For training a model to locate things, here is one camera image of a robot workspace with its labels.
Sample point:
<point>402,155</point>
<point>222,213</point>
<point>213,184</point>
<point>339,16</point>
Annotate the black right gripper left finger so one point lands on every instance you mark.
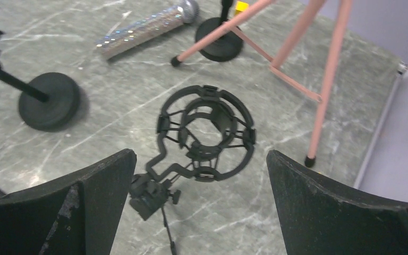
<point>77,213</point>

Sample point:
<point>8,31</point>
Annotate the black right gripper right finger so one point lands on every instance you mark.
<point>319,215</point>

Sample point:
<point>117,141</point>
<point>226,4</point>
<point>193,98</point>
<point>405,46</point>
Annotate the black round-base clip stand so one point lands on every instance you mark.
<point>48,102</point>

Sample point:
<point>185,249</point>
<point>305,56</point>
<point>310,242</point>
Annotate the black round-base holder stand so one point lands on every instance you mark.
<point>225,48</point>

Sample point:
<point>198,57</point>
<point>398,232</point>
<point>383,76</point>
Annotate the yellow cube behind stand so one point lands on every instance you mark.
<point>240,7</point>

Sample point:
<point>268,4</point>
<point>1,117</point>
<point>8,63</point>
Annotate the silver glitter microphone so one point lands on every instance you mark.
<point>123,39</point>

